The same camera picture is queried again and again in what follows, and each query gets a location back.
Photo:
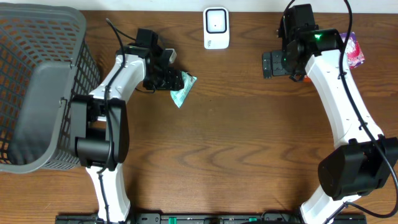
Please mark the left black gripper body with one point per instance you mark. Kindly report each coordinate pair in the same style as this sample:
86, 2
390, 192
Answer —
175, 81

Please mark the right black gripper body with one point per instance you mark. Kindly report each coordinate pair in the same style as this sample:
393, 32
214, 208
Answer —
280, 62

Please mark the green wet wipes pack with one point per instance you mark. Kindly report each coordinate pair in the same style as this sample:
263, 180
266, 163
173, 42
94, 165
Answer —
180, 96

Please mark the red purple tissue pack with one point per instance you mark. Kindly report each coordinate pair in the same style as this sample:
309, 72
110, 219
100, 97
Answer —
353, 53

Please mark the orange pocket tissue pack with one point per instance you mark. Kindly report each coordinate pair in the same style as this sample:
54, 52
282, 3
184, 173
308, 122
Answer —
307, 79

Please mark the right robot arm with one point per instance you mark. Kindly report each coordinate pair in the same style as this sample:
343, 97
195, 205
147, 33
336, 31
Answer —
363, 158

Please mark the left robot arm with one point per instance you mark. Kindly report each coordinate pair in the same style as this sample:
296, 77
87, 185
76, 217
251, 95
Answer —
99, 130

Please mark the white barcode scanner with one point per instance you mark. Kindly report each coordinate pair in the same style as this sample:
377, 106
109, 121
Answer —
216, 32

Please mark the grey plastic mesh basket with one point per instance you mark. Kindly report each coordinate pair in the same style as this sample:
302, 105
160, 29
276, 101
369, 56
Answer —
45, 62

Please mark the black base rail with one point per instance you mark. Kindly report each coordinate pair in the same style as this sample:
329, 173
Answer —
156, 218

